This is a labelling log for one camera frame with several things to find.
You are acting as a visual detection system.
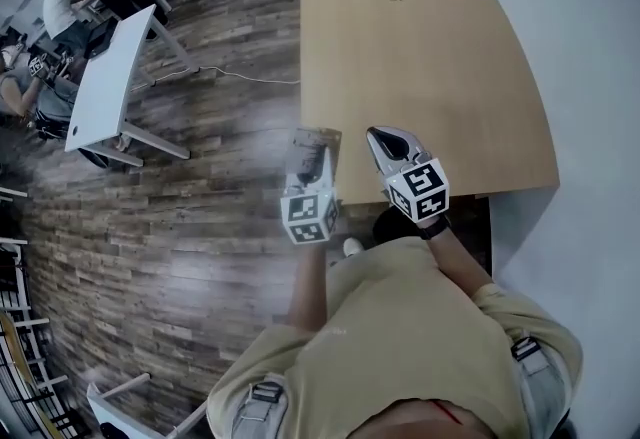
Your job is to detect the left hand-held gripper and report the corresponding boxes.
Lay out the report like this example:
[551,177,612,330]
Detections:
[279,144,342,246]

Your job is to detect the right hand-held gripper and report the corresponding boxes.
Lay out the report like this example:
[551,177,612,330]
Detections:
[365,124,451,225]

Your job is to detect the person's left forearm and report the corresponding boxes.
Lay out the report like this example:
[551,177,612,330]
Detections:
[285,241,331,336]

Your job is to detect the person's right forearm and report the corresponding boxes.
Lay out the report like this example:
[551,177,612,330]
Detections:
[424,226,496,301]

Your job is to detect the person's dark trousers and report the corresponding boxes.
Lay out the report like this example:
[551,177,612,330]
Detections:
[372,207,426,246]

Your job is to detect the black wristband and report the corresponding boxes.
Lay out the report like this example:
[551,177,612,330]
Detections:
[417,216,451,242]

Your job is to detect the light wooden table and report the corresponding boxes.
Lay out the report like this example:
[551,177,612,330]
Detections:
[298,0,561,278]

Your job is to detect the person's beige t-shirt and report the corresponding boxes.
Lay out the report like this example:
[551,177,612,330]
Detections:
[207,235,584,439]

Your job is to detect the curved white desk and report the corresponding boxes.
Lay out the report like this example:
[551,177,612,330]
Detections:
[64,3,202,169]

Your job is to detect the small white desk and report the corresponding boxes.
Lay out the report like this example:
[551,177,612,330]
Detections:
[86,371,211,439]

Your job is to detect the metal rack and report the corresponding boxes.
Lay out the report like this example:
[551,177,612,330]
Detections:
[0,186,74,439]

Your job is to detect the white floor cable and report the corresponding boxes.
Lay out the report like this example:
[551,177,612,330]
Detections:
[198,65,302,86]

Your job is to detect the grey harness strap with buckle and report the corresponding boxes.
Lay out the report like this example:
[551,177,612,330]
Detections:
[232,374,291,439]
[509,335,569,439]

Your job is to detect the red neck cord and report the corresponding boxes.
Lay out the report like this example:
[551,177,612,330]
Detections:
[432,399,464,426]

